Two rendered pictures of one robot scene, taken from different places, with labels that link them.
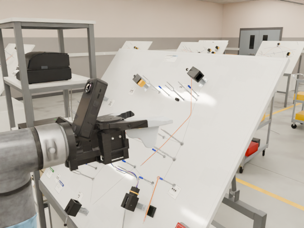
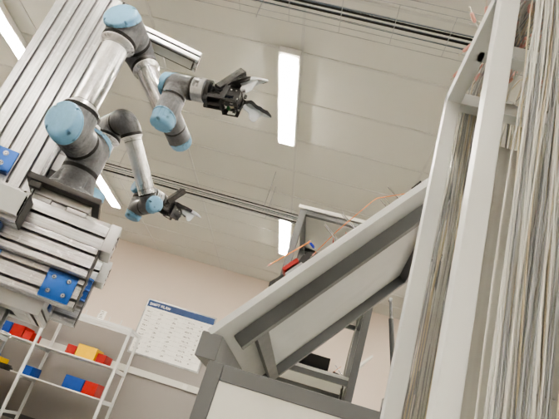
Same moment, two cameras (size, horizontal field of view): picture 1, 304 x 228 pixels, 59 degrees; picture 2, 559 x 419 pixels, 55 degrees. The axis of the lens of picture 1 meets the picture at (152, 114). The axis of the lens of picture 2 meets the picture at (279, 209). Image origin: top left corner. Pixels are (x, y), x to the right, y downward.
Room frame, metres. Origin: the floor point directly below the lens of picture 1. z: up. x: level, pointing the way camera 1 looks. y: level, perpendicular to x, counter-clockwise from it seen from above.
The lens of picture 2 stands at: (-0.24, -1.10, 0.63)
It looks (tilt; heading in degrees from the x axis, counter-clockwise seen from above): 24 degrees up; 48
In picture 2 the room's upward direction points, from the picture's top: 18 degrees clockwise
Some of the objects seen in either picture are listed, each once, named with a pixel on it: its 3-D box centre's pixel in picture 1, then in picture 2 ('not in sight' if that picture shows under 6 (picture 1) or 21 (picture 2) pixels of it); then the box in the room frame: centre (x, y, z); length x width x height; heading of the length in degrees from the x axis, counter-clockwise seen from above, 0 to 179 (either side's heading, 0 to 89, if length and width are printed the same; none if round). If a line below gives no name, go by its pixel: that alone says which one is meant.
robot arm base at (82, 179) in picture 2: not in sight; (73, 184); (0.36, 0.53, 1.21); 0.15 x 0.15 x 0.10
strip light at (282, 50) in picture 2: not in sight; (288, 103); (2.13, 1.85, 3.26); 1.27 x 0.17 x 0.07; 41
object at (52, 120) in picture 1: (47, 129); (295, 362); (1.87, 0.77, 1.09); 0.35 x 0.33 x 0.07; 39
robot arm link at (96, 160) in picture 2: not in sight; (88, 152); (0.35, 0.53, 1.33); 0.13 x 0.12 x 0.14; 35
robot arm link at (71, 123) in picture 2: not in sight; (100, 76); (0.24, 0.46, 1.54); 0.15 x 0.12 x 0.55; 35
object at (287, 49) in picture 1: (273, 72); not in sight; (7.42, -3.34, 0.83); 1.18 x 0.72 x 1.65; 41
